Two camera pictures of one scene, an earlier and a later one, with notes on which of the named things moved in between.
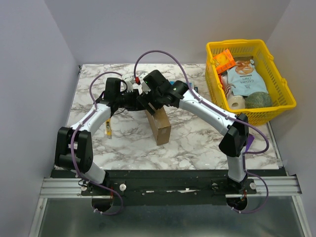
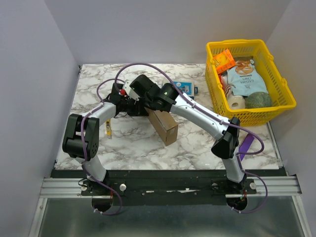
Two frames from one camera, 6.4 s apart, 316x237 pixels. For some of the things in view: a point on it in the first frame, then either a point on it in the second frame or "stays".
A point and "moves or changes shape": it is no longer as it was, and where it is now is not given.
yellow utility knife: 108,127 stays
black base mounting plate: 168,188 stays
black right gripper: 150,104 stays
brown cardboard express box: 160,124 moves or changes shape
